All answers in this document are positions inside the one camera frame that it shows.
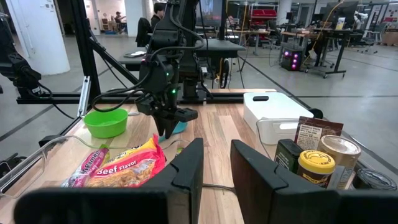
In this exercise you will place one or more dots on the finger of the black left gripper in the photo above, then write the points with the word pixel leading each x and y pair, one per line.
pixel 160 124
pixel 173 124

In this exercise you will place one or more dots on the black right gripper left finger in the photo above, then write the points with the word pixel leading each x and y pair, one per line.
pixel 180 199

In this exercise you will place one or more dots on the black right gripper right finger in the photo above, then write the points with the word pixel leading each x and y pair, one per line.
pixel 264 193

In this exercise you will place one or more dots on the teal silicone spoon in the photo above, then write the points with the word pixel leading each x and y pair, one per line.
pixel 178 127

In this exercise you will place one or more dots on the red beef ramen packet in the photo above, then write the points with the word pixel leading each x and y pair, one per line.
pixel 130 169

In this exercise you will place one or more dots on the yellow-lid spice jar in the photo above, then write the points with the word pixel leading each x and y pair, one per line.
pixel 315 163

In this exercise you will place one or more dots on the brown white-label spice packet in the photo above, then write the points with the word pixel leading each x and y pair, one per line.
pixel 314 133

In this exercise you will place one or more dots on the tan-lid spice jar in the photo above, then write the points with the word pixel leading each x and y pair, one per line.
pixel 342 149

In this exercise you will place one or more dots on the black-lid spice jar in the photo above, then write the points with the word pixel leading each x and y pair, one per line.
pixel 376 180

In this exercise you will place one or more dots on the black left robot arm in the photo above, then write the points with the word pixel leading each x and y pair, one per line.
pixel 186 37

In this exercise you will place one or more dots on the black jacket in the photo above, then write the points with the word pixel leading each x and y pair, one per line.
pixel 143 31

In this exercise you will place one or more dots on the green plastic bowl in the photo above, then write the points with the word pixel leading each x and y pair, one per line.
pixel 105 123

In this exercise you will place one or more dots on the small clear plastic bin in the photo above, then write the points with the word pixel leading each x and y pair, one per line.
pixel 264 137

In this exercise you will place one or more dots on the person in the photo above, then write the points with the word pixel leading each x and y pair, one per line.
pixel 158 15
pixel 119 20

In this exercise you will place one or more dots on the white room column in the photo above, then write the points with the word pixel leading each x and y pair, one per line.
pixel 40 37
pixel 133 17

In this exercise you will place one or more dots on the dark grey desk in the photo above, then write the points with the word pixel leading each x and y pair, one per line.
pixel 220 46

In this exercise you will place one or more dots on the silver aluminium bar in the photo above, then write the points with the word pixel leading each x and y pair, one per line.
pixel 84 96

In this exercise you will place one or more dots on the dark computer monitor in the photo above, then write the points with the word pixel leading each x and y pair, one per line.
pixel 210 12

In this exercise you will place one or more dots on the white plastic bin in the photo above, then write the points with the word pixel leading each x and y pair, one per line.
pixel 273 109

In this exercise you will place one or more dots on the wooden work table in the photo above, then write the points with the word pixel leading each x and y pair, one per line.
pixel 248 32

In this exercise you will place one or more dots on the red storage bins shelf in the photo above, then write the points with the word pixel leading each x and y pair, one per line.
pixel 263 14

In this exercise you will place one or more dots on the large clear plastic bin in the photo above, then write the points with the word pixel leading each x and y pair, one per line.
pixel 37 158

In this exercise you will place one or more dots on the black computer tower pink lights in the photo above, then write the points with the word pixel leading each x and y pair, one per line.
pixel 292 59

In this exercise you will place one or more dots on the black rolling desk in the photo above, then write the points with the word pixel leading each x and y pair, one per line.
pixel 335 37

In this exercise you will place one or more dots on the black frame clamp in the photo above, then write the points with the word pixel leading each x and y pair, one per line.
pixel 51 140
pixel 316 112

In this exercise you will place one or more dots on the black jointed bracket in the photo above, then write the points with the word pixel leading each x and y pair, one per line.
pixel 15 68

